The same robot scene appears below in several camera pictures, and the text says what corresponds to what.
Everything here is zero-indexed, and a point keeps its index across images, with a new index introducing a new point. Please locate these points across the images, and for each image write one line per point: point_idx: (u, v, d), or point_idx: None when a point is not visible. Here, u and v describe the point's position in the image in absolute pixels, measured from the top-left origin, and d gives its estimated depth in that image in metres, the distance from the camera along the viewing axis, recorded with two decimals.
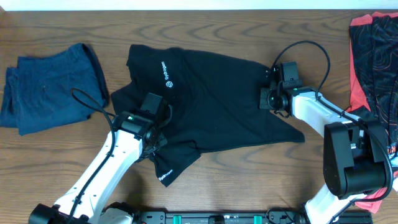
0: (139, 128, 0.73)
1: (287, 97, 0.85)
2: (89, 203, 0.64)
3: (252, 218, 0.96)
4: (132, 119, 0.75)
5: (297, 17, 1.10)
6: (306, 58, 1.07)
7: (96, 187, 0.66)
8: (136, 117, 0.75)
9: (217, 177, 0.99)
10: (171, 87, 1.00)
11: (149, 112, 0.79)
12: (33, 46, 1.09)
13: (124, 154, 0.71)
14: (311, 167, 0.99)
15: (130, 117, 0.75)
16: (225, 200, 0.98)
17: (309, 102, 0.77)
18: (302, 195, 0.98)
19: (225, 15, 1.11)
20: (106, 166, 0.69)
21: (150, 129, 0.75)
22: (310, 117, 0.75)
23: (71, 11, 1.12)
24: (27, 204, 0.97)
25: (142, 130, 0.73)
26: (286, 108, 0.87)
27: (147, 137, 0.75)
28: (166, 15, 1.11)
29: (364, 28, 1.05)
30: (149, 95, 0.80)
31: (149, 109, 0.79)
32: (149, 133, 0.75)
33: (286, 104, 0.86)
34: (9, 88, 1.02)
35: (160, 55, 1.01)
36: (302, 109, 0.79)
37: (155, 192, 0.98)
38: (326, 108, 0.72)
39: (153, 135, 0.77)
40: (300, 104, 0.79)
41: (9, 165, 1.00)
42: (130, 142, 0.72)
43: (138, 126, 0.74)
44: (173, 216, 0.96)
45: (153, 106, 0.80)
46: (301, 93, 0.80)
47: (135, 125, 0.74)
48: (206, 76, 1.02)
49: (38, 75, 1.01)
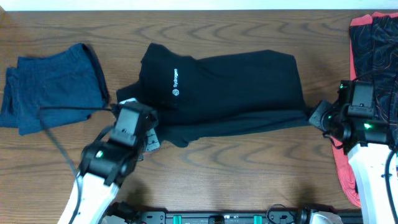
0: (111, 164, 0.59)
1: (351, 129, 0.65)
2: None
3: (252, 218, 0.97)
4: (101, 155, 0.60)
5: (298, 17, 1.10)
6: (306, 58, 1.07)
7: None
8: (106, 151, 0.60)
9: (217, 177, 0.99)
10: (176, 95, 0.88)
11: (125, 132, 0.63)
12: (33, 46, 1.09)
13: (94, 205, 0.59)
14: (311, 167, 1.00)
15: (99, 152, 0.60)
16: (225, 200, 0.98)
17: (372, 179, 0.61)
18: (303, 195, 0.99)
19: (224, 15, 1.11)
20: None
21: (126, 162, 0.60)
22: (362, 191, 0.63)
23: (71, 11, 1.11)
24: (28, 204, 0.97)
25: (114, 165, 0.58)
26: (345, 140, 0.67)
27: (123, 172, 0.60)
28: (166, 15, 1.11)
29: (364, 28, 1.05)
30: (125, 112, 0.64)
31: (125, 129, 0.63)
32: (125, 166, 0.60)
33: (347, 135, 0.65)
34: (9, 88, 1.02)
35: (175, 62, 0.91)
36: (359, 167, 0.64)
37: (155, 192, 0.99)
38: (388, 201, 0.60)
39: (130, 168, 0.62)
40: (360, 162, 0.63)
41: (9, 165, 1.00)
42: (98, 191, 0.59)
43: (114, 160, 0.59)
44: (173, 216, 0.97)
45: (130, 126, 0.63)
46: (371, 138, 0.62)
47: (107, 161, 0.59)
48: (218, 84, 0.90)
49: (39, 76, 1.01)
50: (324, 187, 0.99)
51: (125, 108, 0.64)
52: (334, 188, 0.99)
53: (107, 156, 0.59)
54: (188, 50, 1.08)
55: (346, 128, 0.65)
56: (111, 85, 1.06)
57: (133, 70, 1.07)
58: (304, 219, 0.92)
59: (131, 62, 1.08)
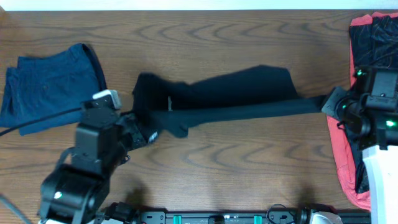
0: (74, 200, 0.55)
1: (370, 123, 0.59)
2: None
3: (252, 218, 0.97)
4: (61, 193, 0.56)
5: (297, 17, 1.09)
6: (306, 58, 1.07)
7: None
8: (68, 186, 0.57)
9: (217, 177, 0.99)
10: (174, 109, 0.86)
11: (86, 157, 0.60)
12: (33, 46, 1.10)
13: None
14: (311, 167, 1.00)
15: (58, 193, 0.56)
16: (225, 200, 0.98)
17: (388, 186, 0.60)
18: (303, 195, 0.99)
19: (224, 15, 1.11)
20: None
21: (92, 194, 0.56)
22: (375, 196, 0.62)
23: (70, 11, 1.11)
24: (28, 204, 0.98)
25: (78, 200, 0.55)
26: (364, 137, 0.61)
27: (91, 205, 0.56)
28: (166, 15, 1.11)
29: (364, 28, 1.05)
30: (81, 134, 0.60)
31: (86, 153, 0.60)
32: (92, 199, 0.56)
33: (366, 131, 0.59)
34: (9, 88, 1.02)
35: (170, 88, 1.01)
36: (375, 173, 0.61)
37: (155, 192, 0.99)
38: None
39: (99, 198, 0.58)
40: (377, 167, 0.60)
41: (9, 165, 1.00)
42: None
43: (78, 193, 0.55)
44: (173, 216, 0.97)
45: (91, 147, 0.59)
46: (393, 134, 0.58)
47: (70, 198, 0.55)
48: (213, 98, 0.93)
49: (40, 76, 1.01)
50: (324, 186, 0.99)
51: (79, 128, 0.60)
52: (334, 188, 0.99)
53: (69, 191, 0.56)
54: (188, 50, 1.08)
55: (365, 122, 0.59)
56: (111, 85, 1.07)
57: (133, 70, 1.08)
58: (304, 219, 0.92)
59: (131, 62, 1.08)
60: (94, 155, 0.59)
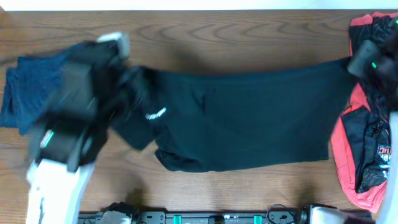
0: (66, 147, 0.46)
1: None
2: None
3: (252, 218, 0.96)
4: (46, 142, 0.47)
5: (298, 17, 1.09)
6: (306, 58, 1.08)
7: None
8: (48, 145, 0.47)
9: (217, 177, 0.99)
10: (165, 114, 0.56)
11: (77, 100, 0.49)
12: (33, 46, 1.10)
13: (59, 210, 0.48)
14: (311, 167, 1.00)
15: (44, 139, 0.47)
16: (225, 200, 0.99)
17: None
18: (302, 195, 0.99)
19: (224, 15, 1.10)
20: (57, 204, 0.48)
21: (83, 139, 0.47)
22: None
23: (69, 11, 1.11)
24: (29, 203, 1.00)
25: (63, 157, 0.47)
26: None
27: (83, 150, 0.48)
28: (166, 15, 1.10)
29: (364, 28, 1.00)
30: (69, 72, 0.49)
31: (73, 100, 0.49)
32: (87, 143, 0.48)
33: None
34: (9, 88, 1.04)
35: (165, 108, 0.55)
36: None
37: (155, 192, 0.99)
38: None
39: (94, 144, 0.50)
40: None
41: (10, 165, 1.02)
42: (61, 182, 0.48)
43: (69, 136, 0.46)
44: (173, 216, 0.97)
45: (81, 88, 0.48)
46: None
47: (65, 140, 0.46)
48: (227, 109, 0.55)
49: (37, 74, 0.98)
50: (324, 186, 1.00)
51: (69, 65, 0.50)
52: (334, 188, 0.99)
53: (61, 134, 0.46)
54: (188, 50, 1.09)
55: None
56: None
57: None
58: (304, 219, 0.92)
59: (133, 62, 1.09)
60: (85, 99, 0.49)
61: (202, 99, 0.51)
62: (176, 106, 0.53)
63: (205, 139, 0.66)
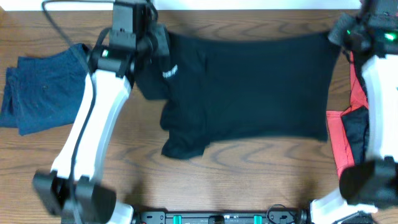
0: (118, 64, 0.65)
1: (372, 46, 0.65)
2: (91, 203, 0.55)
3: (253, 218, 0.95)
4: (105, 55, 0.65)
5: (298, 17, 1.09)
6: None
7: (90, 140, 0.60)
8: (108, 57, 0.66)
9: (217, 177, 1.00)
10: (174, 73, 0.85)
11: (122, 32, 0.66)
12: (33, 46, 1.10)
13: (107, 105, 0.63)
14: (312, 167, 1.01)
15: (104, 54, 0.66)
16: (225, 200, 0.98)
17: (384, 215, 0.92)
18: (303, 195, 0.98)
19: (224, 15, 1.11)
20: (96, 115, 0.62)
21: (132, 60, 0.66)
22: None
23: (71, 12, 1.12)
24: (27, 205, 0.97)
25: (120, 68, 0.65)
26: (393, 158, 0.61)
27: (130, 69, 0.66)
28: (166, 14, 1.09)
29: None
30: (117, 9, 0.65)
31: (122, 28, 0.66)
32: (132, 65, 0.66)
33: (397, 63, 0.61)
34: (9, 88, 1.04)
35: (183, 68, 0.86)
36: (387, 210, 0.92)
37: (155, 192, 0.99)
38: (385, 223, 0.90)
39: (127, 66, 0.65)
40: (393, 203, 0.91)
41: (9, 165, 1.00)
42: (112, 84, 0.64)
43: (120, 58, 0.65)
44: (173, 216, 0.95)
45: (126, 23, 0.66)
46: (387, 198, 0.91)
47: (113, 61, 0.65)
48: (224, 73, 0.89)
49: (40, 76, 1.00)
50: (326, 186, 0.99)
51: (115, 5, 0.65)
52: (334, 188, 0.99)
53: (113, 56, 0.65)
54: None
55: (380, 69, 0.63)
56: None
57: None
58: (304, 219, 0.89)
59: None
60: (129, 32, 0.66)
61: (204, 58, 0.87)
62: (186, 65, 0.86)
63: (203, 99, 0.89)
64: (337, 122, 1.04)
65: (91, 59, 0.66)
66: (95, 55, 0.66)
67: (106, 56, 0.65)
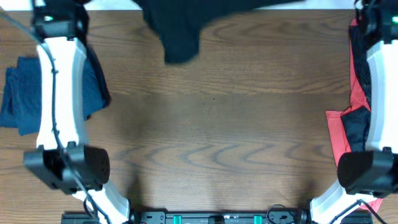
0: (64, 25, 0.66)
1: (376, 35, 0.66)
2: (86, 166, 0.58)
3: (252, 218, 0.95)
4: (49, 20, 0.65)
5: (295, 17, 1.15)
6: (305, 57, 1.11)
7: (62, 105, 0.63)
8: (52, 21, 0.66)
9: (217, 177, 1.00)
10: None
11: None
12: (32, 46, 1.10)
13: (68, 66, 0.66)
14: (311, 166, 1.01)
15: (46, 18, 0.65)
16: (226, 200, 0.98)
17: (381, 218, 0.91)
18: (303, 195, 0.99)
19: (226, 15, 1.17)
20: (58, 84, 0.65)
21: (78, 19, 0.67)
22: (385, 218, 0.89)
23: None
24: (27, 205, 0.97)
25: (69, 25, 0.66)
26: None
27: (79, 27, 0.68)
28: None
29: None
30: None
31: None
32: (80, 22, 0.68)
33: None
34: (9, 88, 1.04)
35: None
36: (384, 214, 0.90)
37: (155, 192, 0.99)
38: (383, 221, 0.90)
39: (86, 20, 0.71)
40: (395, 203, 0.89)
41: (9, 165, 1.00)
42: (66, 48, 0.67)
43: (63, 22, 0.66)
44: (173, 216, 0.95)
45: None
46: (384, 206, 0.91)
47: (58, 24, 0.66)
48: None
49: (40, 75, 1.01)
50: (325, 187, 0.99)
51: None
52: None
53: (56, 20, 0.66)
54: None
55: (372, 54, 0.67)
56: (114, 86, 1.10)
57: (133, 70, 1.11)
58: (304, 219, 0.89)
59: (136, 63, 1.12)
60: None
61: None
62: None
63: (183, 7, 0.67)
64: (338, 122, 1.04)
65: (35, 27, 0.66)
66: (39, 21, 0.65)
67: (50, 20, 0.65)
